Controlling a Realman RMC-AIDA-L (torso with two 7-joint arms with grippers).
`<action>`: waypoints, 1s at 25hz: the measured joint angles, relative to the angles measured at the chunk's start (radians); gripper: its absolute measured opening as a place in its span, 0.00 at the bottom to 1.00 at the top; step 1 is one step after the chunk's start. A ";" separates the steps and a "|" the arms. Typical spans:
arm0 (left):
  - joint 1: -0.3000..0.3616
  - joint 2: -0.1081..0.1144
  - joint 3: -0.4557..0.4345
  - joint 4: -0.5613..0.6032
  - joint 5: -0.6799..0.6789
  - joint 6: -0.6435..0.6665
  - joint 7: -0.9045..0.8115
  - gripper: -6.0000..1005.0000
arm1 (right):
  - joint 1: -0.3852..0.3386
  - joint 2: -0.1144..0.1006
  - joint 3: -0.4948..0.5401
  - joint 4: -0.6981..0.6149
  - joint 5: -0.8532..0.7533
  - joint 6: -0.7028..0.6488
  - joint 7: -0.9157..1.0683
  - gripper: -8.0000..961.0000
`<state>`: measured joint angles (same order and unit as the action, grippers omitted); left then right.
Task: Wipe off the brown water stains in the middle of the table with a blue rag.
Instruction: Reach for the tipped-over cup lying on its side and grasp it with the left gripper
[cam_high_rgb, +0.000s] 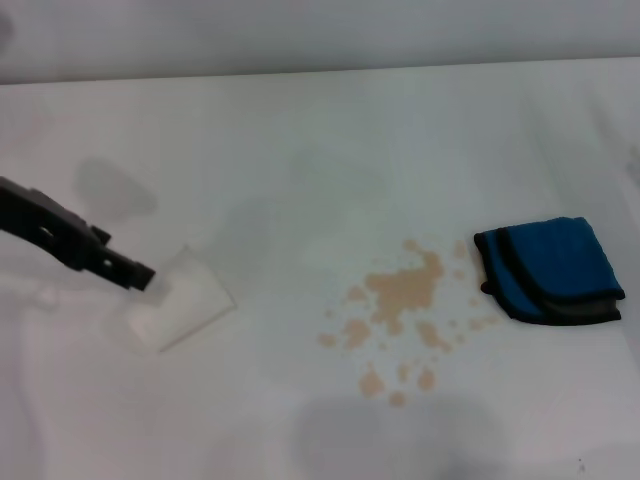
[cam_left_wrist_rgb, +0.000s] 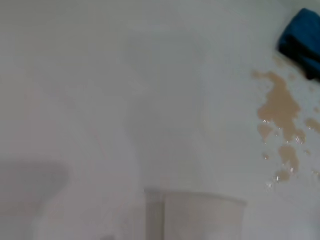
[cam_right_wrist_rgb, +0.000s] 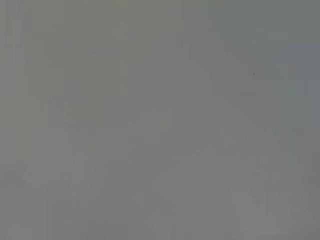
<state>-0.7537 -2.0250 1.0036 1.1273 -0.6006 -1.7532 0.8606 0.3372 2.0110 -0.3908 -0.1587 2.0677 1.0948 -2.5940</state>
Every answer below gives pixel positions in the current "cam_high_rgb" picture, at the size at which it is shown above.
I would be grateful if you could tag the white paper cup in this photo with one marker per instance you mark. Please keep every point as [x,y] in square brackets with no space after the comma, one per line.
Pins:
[195,305]

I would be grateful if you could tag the blue rag with black trim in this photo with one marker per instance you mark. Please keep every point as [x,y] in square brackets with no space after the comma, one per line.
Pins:
[550,265]

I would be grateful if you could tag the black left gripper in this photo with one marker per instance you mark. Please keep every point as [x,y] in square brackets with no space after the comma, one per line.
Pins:
[55,225]

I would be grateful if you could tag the brown water stain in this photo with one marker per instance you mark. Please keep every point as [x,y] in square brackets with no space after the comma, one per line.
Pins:
[400,292]

